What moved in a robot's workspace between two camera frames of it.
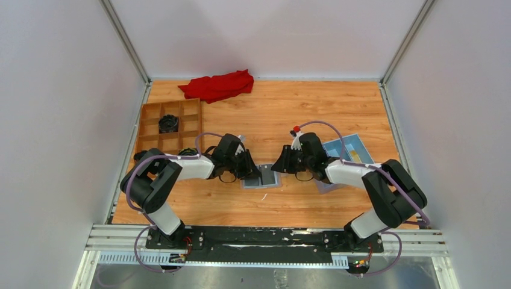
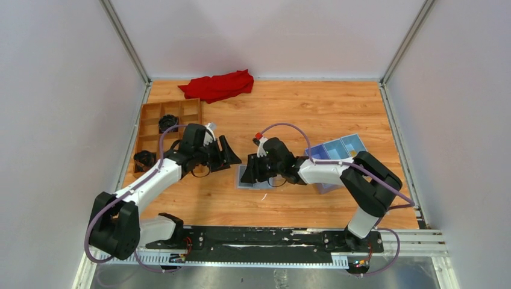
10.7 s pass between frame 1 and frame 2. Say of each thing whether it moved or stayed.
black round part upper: stayed
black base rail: stayed
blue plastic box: stayed
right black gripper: moved
